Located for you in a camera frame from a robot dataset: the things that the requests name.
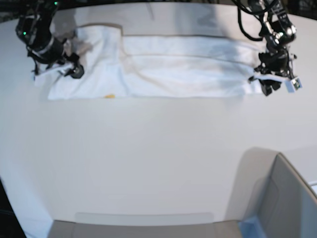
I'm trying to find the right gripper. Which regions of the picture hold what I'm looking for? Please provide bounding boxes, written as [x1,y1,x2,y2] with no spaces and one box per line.
[27,38,85,79]

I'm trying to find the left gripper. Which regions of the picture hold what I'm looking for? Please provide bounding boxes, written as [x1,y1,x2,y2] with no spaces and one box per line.
[254,48,295,96]

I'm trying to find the white t-shirt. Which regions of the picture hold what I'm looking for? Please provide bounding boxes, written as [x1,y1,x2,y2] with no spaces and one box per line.
[46,25,264,100]

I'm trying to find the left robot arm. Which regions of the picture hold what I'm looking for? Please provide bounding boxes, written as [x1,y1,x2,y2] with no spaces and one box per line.
[234,0,301,96]

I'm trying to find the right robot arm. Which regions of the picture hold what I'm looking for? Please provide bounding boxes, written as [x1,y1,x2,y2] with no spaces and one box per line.
[15,0,84,79]

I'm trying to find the grey cardboard box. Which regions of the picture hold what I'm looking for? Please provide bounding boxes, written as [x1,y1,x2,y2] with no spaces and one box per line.
[225,148,317,238]

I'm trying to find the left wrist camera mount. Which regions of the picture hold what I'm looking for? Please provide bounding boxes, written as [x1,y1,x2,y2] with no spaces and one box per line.
[247,53,304,94]

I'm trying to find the black cable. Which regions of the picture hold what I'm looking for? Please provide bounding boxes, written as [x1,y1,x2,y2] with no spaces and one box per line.
[230,0,268,42]

